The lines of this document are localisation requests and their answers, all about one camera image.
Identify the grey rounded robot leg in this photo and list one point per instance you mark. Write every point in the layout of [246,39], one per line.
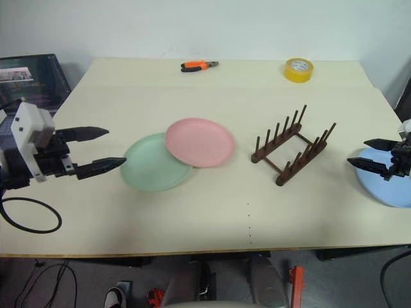
[268,282]

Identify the pink plate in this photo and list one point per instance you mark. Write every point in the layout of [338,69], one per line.
[199,142]

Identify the green plate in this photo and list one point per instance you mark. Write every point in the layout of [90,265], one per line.
[147,167]

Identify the black table frame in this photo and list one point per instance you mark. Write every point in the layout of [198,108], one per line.
[353,253]

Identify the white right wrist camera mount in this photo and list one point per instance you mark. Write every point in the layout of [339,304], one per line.
[406,126]

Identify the grey foot pedal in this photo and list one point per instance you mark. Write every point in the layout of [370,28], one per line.
[126,284]

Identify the orange black pliers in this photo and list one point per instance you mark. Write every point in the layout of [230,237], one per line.
[194,66]

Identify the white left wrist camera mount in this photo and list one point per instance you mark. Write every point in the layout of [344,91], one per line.
[24,125]

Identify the small red black device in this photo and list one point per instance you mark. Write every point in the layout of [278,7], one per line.
[155,298]

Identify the yellow tape roll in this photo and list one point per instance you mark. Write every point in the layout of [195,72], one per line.
[297,75]

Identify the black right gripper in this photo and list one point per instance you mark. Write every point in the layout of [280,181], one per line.
[401,158]

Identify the dark rounded robot leg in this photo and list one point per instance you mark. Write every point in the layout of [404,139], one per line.
[200,279]

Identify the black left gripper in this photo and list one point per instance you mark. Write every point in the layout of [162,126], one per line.
[53,160]

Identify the white sneaker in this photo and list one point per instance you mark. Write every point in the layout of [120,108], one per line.
[115,298]

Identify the brown wooden dish rack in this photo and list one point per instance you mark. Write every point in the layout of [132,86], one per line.
[289,138]

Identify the open laptop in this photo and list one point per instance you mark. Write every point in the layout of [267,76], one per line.
[38,80]

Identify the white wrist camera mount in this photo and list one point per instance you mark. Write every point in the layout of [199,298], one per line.
[24,125]
[406,126]

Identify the blue plate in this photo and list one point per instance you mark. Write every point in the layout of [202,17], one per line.
[391,192]

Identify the orange metal bracket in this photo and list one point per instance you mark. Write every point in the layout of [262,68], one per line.
[297,285]

